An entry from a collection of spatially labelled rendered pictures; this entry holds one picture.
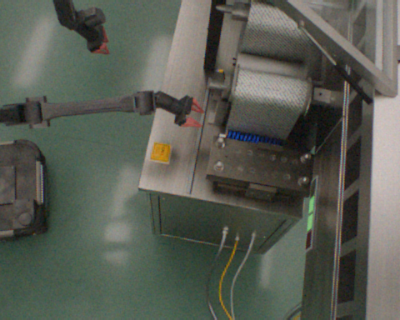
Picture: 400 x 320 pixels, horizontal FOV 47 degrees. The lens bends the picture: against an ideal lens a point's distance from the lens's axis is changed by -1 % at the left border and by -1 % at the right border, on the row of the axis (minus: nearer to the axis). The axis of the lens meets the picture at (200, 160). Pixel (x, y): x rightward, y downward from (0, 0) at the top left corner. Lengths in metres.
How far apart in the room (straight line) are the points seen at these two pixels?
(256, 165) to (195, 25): 0.78
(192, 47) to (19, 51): 1.55
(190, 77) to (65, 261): 1.29
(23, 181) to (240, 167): 1.33
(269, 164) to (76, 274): 1.38
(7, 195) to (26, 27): 1.31
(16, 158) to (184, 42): 1.16
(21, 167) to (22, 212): 0.27
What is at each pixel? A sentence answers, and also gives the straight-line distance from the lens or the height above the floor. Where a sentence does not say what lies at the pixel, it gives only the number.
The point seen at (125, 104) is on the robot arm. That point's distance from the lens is 1.64.
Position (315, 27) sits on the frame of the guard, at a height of 1.85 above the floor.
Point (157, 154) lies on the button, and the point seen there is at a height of 0.92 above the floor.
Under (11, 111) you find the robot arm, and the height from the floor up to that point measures 1.23.
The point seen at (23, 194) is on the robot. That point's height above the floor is 0.24.
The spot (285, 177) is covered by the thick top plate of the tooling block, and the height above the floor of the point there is 1.02.
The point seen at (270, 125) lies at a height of 1.12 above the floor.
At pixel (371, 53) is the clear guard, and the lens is 1.23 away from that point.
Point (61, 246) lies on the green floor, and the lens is 2.76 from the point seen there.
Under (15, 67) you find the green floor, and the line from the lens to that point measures 3.30.
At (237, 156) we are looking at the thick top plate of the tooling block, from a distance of 1.75.
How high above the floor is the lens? 2.64
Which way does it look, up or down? 68 degrees down
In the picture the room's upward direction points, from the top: 10 degrees clockwise
